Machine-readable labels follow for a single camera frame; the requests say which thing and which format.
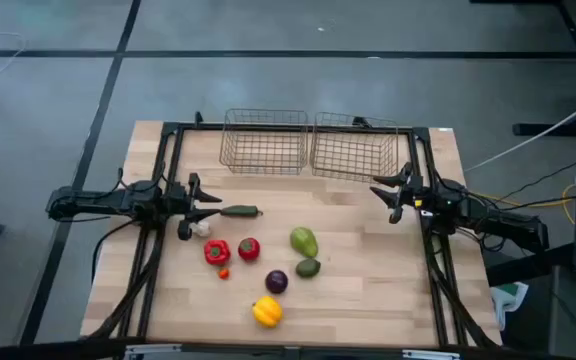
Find black cable bundle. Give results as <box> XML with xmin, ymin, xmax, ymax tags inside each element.
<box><xmin>425</xmin><ymin>234</ymin><xmax>500</xmax><ymax>349</ymax></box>
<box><xmin>86</xmin><ymin>222</ymin><xmax>164</xmax><ymax>341</ymax></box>

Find yellow bell pepper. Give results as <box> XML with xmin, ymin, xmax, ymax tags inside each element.
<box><xmin>251</xmin><ymin>295</ymin><xmax>284</xmax><ymax>329</ymax></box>

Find red bell pepper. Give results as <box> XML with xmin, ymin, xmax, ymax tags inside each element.
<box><xmin>203</xmin><ymin>239</ymin><xmax>232</xmax><ymax>267</ymax></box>

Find black floor beam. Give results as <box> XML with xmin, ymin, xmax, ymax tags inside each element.
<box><xmin>485</xmin><ymin>242</ymin><xmax>576</xmax><ymax>287</ymax></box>

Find silver metal bracket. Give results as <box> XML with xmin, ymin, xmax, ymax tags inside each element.
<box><xmin>401</xmin><ymin>348</ymin><xmax>462</xmax><ymax>360</ymax></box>
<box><xmin>123</xmin><ymin>342</ymin><xmax>183</xmax><ymax>358</ymax></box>

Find light green bell pepper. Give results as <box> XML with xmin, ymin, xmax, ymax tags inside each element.
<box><xmin>289</xmin><ymin>226</ymin><xmax>320</xmax><ymax>259</ymax></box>

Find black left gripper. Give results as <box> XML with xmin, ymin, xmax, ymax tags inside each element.
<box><xmin>164</xmin><ymin>172</ymin><xmax>224</xmax><ymax>242</ymax></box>

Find white and green bag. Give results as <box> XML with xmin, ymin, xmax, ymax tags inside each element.
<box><xmin>490</xmin><ymin>281</ymin><xmax>530</xmax><ymax>332</ymax></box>

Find dark green avocado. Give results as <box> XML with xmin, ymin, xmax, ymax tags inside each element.
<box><xmin>295</xmin><ymin>257</ymin><xmax>322</xmax><ymax>279</ymax></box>

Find wire mesh basket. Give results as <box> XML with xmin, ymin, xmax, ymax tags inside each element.
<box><xmin>218</xmin><ymin>108</ymin><xmax>310</xmax><ymax>177</ymax></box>
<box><xmin>309</xmin><ymin>111</ymin><xmax>400</xmax><ymax>184</ymax></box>

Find round purple eggplant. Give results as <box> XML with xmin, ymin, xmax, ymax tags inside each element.
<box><xmin>265</xmin><ymin>269</ymin><xmax>290</xmax><ymax>295</ymax></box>

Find yellow floor cable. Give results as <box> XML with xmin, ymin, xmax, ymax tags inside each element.
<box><xmin>467</xmin><ymin>183</ymin><xmax>576</xmax><ymax>226</ymax></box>

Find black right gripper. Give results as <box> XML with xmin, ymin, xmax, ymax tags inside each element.
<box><xmin>369</xmin><ymin>160</ymin><xmax>439</xmax><ymax>225</ymax></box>

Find red tomato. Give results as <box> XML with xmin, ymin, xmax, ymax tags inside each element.
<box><xmin>237</xmin><ymin>237</ymin><xmax>262</xmax><ymax>263</ymax></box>

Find white garlic bulb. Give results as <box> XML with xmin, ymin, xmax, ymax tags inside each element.
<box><xmin>189</xmin><ymin>219</ymin><xmax>213</xmax><ymax>239</ymax></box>

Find black aluminium table frame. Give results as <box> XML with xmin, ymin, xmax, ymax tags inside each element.
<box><xmin>80</xmin><ymin>110</ymin><xmax>504</xmax><ymax>360</ymax></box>

